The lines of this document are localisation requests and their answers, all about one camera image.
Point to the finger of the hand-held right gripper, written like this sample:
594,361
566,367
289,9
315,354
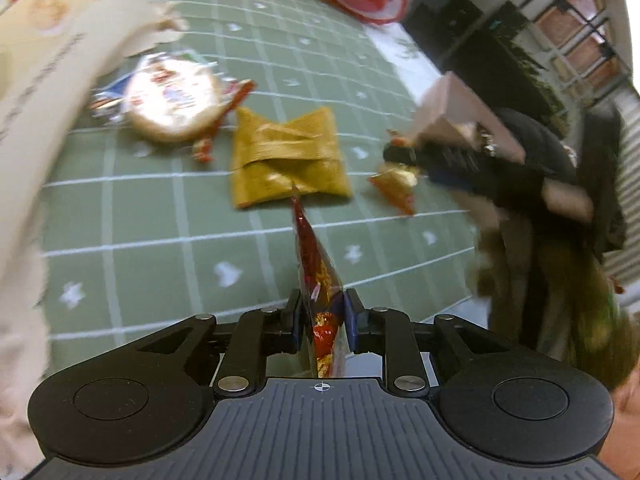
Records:
447,181
400,153

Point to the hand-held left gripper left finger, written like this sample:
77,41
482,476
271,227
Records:
295,322

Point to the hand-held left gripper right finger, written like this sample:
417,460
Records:
351,322

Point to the small orange snack packet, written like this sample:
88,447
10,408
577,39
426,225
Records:
397,187

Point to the red gold snack packet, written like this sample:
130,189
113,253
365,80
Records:
320,280

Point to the pink box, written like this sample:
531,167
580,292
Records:
450,105

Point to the person's right forearm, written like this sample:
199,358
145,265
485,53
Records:
570,202

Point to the black jacket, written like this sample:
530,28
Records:
575,160

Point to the yellow gold folded snack packet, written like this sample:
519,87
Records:
287,160

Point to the dark fish tank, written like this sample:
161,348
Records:
505,40

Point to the dark olive cloth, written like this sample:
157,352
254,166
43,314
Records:
550,300

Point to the black framed glass partition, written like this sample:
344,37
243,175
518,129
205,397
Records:
580,25

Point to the green checked tablecloth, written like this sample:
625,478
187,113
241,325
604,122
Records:
150,220

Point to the round cake in clear wrapper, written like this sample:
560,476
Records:
172,97

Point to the cartoon print paper bag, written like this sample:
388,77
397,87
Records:
40,135

